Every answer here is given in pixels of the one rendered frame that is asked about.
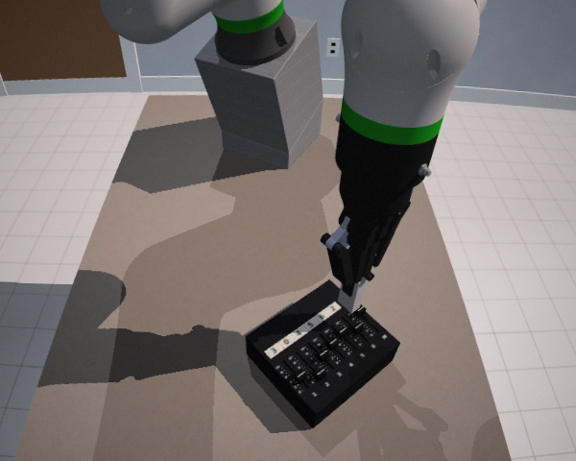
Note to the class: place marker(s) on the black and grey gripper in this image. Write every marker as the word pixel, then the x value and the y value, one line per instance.
pixel 368 237

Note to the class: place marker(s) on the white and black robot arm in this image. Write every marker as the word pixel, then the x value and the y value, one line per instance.
pixel 403 59

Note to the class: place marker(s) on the black lighting desk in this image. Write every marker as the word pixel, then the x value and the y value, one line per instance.
pixel 285 350

